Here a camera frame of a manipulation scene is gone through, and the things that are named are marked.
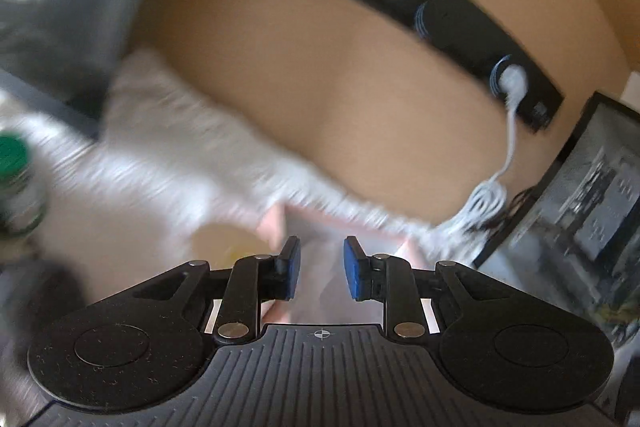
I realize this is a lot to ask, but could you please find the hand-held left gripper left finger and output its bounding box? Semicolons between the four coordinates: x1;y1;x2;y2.
133;235;302;347

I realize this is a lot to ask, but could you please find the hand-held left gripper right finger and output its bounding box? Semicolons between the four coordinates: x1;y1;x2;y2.
343;235;509;343

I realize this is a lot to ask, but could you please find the pink cardboard box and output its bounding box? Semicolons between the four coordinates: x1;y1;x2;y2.
257;202;420;326

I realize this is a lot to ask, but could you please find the orange label glass jar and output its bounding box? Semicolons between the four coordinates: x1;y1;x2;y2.
192;224;273;266

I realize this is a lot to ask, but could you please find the white textured blanket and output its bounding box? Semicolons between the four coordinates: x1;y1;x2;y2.
0;48;481;408

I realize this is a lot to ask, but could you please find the tan wooden headboard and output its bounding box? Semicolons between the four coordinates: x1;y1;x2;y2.
127;0;632;233

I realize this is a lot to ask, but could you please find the black framed picture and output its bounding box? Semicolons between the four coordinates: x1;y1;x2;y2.
472;91;640;353

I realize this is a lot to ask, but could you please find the white power plug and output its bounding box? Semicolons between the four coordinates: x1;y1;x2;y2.
499;64;527;108

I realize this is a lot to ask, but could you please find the black socket panel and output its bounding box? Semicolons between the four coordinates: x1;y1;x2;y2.
249;0;566;136

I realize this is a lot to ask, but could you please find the green lidded glass jar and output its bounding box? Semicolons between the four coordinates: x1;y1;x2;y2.
0;133;49;239

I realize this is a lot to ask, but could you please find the large dark grey object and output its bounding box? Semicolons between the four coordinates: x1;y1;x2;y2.
0;0;177;142

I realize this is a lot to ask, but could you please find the white power cable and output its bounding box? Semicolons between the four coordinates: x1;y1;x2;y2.
440;104;522;239

